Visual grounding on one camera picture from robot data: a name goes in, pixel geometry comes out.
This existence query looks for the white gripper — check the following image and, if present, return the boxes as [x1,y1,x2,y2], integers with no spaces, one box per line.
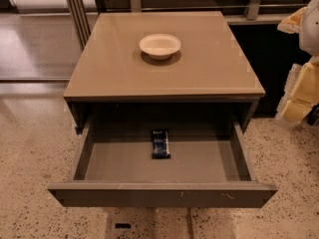
[275,7,319,127]

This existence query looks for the blue rxbar blueberry bar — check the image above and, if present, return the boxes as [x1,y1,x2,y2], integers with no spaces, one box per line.
[152,129,170,159]

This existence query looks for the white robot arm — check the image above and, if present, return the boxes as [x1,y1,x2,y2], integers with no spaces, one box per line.
[275,0,319,126]

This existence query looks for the grey counter cabinet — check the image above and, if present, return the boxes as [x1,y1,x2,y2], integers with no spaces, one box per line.
[64,11,264,128]

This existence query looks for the grey open top drawer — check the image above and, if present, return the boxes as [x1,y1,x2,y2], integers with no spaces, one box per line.
[47,116,279,209]

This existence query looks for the white ceramic bowl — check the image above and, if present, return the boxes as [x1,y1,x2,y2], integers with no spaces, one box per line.
[139,34,181,61]

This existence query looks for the metal railing frame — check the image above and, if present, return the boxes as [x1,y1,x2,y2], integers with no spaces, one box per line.
[61,0,319,51]

